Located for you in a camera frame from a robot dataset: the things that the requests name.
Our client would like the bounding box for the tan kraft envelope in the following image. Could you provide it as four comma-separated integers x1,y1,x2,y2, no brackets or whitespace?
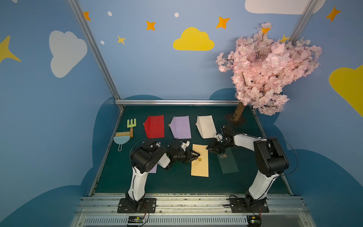
191,144,209,177

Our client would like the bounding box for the dark green envelope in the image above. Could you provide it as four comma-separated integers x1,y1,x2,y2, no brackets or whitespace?
217,148,239,174

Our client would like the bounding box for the lilac envelope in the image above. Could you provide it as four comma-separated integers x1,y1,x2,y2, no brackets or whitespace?
146,140,164,173
169,116,192,140

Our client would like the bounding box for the red envelope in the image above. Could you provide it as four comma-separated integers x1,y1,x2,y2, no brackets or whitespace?
143,115,164,139

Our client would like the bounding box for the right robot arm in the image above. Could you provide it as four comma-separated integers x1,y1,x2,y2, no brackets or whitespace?
207,126,289,213

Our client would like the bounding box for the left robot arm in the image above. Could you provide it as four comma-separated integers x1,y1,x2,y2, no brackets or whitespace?
125,139,201,213

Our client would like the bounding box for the green toy rake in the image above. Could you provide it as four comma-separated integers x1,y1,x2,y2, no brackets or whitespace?
127,118,137,138

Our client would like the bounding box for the blue toy brush dustpan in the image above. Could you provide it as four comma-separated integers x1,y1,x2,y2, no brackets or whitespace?
113,131,131,152

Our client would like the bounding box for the left controller board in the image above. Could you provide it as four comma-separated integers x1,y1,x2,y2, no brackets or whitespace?
127,216,144,225

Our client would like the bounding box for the controller board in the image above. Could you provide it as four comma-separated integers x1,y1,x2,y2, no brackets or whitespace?
127,216,144,225
247,216,262,227

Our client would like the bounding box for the pink blossom artificial tree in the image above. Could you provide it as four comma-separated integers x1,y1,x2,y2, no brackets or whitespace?
216,23,322,126

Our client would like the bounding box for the right controller board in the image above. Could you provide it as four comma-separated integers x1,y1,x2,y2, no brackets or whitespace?
247,216,262,227

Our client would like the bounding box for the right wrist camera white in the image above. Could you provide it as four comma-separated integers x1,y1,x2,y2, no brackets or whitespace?
215,133,224,141

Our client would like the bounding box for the aluminium rail back frame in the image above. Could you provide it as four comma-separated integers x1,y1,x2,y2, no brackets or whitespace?
115,99,239,106

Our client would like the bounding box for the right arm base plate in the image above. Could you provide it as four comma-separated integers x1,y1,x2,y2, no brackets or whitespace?
229,197,269,214

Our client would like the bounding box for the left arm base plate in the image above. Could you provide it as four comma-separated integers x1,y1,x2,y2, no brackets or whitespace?
117,198,157,213

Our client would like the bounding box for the aluminium front rail base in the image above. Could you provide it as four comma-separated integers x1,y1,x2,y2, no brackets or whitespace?
71,194,316,227

